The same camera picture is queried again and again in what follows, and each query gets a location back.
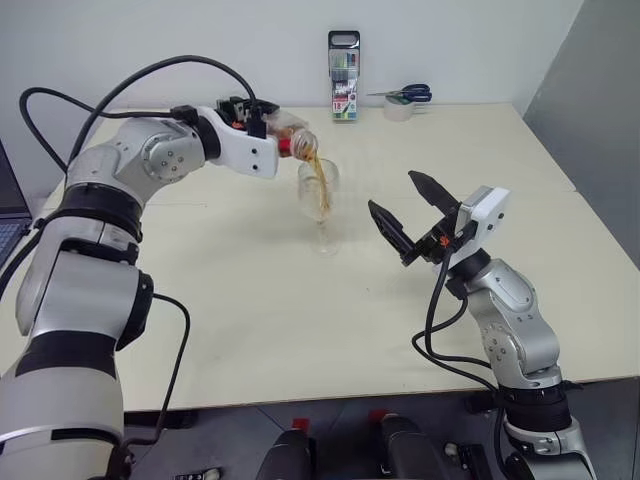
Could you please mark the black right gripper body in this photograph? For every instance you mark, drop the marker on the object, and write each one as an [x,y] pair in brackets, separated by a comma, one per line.
[435,245]

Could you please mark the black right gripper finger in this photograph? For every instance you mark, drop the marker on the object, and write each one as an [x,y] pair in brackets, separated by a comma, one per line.
[392,230]
[437,197]

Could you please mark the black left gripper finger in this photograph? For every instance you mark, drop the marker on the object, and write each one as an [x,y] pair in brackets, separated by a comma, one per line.
[257,122]

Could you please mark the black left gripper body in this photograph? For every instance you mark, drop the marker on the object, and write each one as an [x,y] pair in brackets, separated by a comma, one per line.
[234,112]

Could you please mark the clear plastic bottle red tape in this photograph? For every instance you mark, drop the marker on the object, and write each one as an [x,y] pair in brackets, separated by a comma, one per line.
[300,142]

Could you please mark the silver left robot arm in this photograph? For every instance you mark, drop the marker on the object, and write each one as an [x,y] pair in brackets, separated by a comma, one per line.
[85,320]

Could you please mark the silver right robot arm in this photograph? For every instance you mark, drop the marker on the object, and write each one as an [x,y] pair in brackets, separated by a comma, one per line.
[520,330]

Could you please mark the clear wine glass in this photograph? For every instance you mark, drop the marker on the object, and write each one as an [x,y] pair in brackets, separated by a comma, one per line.
[306,200]

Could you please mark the white tape roll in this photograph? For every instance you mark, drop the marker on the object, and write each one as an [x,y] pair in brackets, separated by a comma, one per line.
[397,114]

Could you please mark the marker pen set case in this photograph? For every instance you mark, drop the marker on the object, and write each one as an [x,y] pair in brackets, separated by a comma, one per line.
[344,75]

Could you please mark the grey partition panel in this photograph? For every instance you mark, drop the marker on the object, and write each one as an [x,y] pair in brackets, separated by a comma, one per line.
[590,125]

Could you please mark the dark block white knob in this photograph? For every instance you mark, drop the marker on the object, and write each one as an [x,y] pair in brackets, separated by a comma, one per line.
[470,465]

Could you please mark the dark laptop computer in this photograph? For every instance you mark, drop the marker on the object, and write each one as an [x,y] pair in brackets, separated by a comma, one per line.
[10,200]

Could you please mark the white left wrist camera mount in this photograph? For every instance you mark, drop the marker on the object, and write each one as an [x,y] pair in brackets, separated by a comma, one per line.
[250,160]

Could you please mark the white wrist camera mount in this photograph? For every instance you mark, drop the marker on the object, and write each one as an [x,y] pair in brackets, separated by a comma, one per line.
[487,210]
[250,160]

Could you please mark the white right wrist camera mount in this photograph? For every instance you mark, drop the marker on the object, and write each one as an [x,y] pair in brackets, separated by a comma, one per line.
[487,210]

